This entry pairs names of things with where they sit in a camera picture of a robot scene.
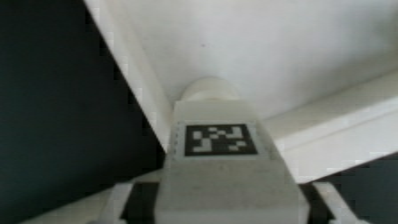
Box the white square tabletop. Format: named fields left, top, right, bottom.
left=81, top=0, right=398, bottom=154

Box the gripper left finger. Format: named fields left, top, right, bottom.
left=94, top=182, right=158, bottom=224

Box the white table leg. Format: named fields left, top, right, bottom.
left=154, top=77, right=309, bottom=224

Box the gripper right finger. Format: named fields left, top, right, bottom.
left=300, top=182, right=371, bottom=224

